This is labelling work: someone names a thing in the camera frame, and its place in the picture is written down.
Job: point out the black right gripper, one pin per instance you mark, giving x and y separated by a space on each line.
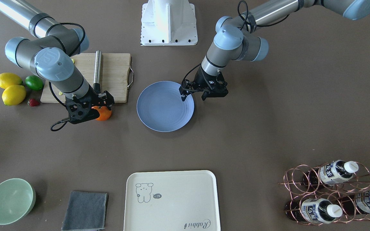
105 97

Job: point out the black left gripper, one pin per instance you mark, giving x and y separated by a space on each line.
200 78

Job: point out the orange fruit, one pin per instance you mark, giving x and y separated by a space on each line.
104 113

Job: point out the blue round plate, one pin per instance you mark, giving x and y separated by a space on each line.
161 109

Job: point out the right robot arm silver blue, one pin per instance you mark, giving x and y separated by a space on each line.
49 57

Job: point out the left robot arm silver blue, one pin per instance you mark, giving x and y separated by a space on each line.
235 40

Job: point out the steel muddler black tip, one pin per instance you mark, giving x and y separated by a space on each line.
97 72

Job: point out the red strawberry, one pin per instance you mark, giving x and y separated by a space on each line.
32 102

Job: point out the green lime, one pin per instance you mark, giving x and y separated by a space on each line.
34 82

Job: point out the wooden cutting board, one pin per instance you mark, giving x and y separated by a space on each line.
114 74

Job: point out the yellow lemon lower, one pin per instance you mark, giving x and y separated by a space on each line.
13 95

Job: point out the yellow lemon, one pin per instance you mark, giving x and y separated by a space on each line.
7 79
13 95

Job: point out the yellow lemon upper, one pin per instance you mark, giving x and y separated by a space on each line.
7 79

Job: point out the grey folded cloth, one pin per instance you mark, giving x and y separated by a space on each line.
86 211

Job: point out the cream rectangular tray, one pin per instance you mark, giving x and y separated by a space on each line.
172 201

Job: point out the green bowl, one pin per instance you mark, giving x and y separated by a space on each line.
17 198

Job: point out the dark drink bottle one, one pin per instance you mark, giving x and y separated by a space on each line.
329 174

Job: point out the dark drink bottle three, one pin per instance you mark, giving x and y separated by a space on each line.
313 211

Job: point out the dark drink bottle two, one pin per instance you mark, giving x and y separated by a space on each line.
356 204

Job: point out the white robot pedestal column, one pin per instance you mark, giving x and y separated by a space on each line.
168 23

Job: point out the copper wire bottle rack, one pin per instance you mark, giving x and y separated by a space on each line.
298 192

